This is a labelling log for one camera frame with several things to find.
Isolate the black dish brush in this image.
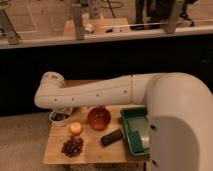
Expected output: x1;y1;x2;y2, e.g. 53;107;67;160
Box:
54;114;65;121

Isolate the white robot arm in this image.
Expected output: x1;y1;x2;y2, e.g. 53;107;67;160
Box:
34;72;213;171

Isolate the white paper cup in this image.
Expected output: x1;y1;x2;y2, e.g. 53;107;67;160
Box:
49;111;69;127

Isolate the yellow apple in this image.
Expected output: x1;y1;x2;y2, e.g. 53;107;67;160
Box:
69;122;83;136

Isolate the orange bowl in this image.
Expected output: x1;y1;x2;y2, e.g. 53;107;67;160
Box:
87;107;111;131

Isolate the bunch of brown grapes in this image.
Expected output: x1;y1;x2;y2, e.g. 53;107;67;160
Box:
61;136;84;157

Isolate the black rectangular block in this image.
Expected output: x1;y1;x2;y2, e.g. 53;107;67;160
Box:
101;129;123;146

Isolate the green plastic tray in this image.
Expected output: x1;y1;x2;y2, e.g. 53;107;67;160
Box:
120;107;150;157

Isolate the clear plastic bag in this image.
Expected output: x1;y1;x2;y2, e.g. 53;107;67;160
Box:
141;131;149;148

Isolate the wooden table in background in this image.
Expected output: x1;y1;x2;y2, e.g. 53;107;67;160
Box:
63;18;131;36

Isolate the grey metal post middle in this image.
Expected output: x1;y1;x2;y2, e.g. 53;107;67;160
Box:
72;4;84;40

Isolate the grey metal post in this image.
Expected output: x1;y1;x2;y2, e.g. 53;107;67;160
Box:
72;4;84;40
164;0;184;34
0;9;19;45

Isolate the grey metal post left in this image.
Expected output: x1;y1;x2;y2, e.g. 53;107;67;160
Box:
0;9;19;45

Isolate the grey metal post right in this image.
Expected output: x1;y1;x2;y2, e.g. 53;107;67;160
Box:
164;0;184;34

